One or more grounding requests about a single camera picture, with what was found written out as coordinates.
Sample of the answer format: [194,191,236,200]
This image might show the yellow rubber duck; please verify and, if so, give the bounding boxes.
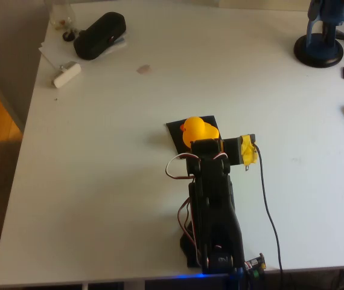
[180,116,220,149]

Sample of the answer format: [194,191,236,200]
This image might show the black square mat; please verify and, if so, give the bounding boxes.
[166,115,224,155]

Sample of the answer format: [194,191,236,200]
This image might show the small controller board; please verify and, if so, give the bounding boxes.
[244,253,267,277]

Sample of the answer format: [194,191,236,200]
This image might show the blue table clamp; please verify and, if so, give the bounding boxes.
[228,265,247,290]

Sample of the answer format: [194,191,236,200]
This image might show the blue microphone stand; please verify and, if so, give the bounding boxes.
[293,0,344,69]

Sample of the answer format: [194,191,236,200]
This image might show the black oval case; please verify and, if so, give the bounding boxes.
[73,11,127,61]

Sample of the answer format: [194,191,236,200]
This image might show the white charger plug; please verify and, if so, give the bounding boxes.
[53,62,82,89]

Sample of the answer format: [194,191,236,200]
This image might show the white paper sheets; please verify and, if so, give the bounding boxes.
[38,33,128,66]

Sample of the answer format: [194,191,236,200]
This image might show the clear glass bottle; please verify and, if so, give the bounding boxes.
[48,2,76,31]

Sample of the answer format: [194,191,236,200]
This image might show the yellow taped gripper camera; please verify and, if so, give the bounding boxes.
[240,134,259,173]

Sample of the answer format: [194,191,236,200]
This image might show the white red servo wire loop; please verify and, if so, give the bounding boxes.
[165,152,202,181]

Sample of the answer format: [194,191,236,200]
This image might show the long servo wire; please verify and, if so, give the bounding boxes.
[177,198,202,263]

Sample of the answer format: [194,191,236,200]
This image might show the black camera cable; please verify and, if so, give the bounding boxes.
[253,143,284,290]

